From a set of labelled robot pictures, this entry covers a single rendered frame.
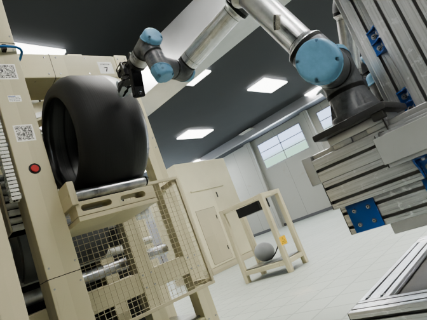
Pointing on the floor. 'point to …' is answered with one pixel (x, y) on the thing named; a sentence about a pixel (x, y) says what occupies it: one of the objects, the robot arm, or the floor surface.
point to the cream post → (40, 200)
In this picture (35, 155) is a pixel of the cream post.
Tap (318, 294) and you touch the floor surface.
